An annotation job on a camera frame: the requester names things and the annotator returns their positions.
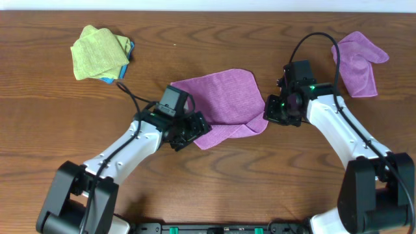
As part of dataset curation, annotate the purple cloth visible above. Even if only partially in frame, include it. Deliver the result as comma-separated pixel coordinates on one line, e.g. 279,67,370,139
337,31,389,98
171,68,268,150

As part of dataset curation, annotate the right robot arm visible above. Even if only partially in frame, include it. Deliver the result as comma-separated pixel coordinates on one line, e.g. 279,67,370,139
263,83,415,233

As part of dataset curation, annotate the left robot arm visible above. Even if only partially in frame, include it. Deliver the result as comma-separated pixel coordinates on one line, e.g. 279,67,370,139
36,110,211,233

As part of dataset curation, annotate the blue folded cloth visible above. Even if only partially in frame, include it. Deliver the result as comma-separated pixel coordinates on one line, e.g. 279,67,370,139
99,42,135,84

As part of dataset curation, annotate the green folded cloth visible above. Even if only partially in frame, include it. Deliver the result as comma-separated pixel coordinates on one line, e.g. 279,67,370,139
70,25,132,81

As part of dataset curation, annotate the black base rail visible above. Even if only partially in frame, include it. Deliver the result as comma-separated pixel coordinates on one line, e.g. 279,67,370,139
129,222,312,234

